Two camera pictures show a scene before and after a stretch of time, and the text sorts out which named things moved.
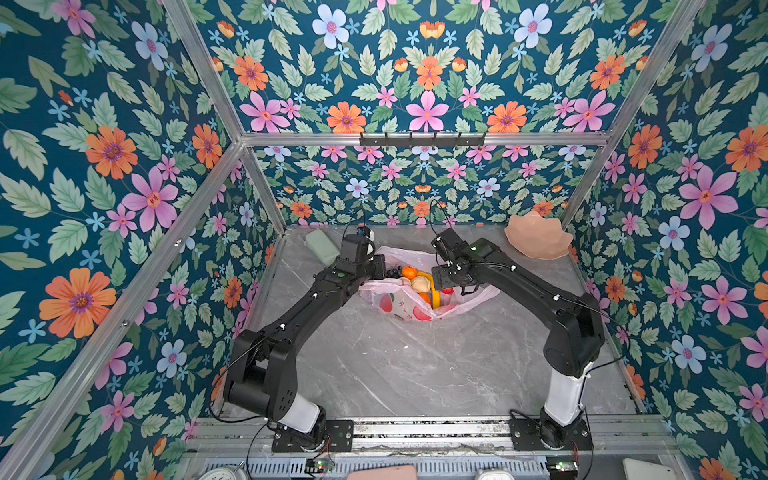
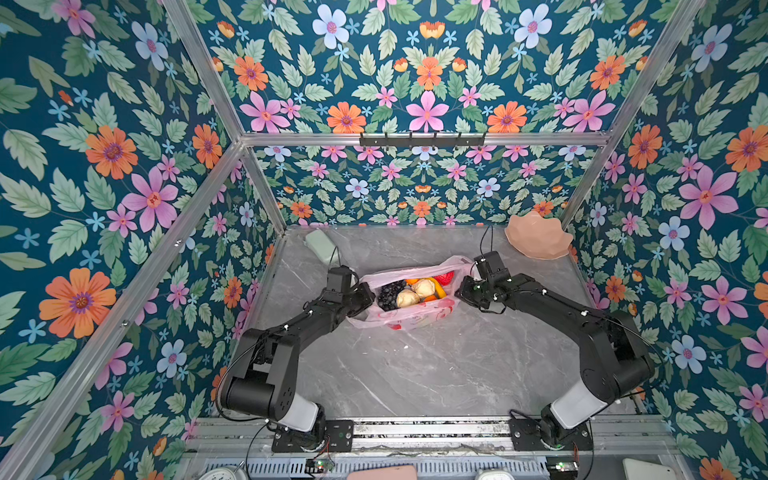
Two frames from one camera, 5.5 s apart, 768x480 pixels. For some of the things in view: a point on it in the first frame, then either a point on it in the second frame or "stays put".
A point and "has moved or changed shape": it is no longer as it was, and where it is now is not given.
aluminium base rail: (255, 434) stays put
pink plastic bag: (398, 299) has moved or changed shape
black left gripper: (378, 263) to (365, 297)
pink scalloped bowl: (539, 236) stays put
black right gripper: (441, 272) to (464, 292)
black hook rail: (422, 141) stays put
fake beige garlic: (421, 284) to (407, 297)
